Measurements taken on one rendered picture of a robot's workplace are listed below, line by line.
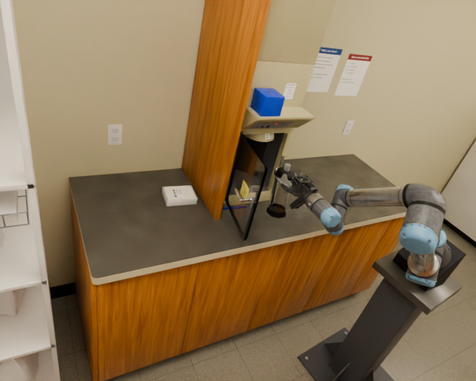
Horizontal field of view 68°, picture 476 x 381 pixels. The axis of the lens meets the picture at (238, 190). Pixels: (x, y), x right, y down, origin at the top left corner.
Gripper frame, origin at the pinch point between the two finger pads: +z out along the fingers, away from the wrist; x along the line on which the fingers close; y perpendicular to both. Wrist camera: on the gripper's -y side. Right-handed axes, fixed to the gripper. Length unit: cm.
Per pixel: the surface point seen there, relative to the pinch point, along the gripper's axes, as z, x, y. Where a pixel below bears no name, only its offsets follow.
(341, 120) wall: 63, -92, -2
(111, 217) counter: 23, 75, -29
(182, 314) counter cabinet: -7, 46, -74
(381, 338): -57, -49, -71
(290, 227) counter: -4.4, -10.0, -29.5
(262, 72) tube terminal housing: 18.5, 13.9, 43.1
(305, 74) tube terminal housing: 18.6, -9.4, 43.5
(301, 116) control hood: 8.5, -5.3, 27.7
